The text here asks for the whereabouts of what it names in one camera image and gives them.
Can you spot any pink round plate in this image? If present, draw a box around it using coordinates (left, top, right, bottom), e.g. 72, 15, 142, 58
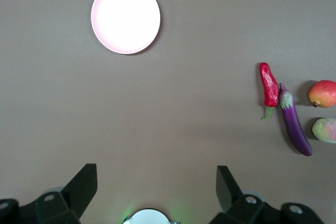
91, 0, 161, 55

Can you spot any red chili pepper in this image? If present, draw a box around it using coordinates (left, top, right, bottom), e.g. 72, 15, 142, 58
259, 62, 280, 120

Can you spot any pink green peach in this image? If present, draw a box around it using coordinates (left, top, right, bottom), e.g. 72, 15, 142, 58
311, 118, 336, 144

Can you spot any purple eggplant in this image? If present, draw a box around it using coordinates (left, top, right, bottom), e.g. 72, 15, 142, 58
278, 82, 313, 157

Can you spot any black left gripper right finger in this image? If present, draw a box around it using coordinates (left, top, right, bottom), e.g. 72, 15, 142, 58
209, 165, 325, 224

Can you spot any brown table cloth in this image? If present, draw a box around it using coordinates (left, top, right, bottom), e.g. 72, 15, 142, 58
0, 0, 336, 224

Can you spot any red pomegranate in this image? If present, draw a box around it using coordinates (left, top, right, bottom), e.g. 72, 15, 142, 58
308, 80, 336, 109

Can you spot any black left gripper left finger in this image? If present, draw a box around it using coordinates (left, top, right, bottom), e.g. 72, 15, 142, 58
0, 163, 98, 224

